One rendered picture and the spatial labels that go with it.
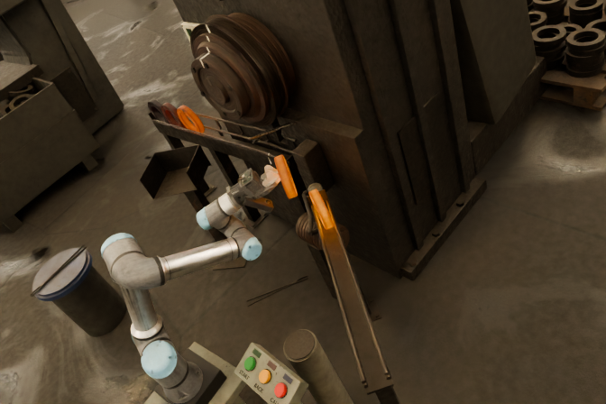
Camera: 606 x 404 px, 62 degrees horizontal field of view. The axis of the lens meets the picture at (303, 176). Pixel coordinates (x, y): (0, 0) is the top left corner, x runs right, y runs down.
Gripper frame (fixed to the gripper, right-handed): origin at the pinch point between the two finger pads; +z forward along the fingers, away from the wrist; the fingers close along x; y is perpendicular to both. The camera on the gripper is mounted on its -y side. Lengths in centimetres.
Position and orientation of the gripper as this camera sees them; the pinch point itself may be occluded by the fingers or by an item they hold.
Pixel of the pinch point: (283, 172)
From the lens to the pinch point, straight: 175.5
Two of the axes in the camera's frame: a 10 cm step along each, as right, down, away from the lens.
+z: 8.1, -5.4, -2.1
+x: -1.7, -5.8, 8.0
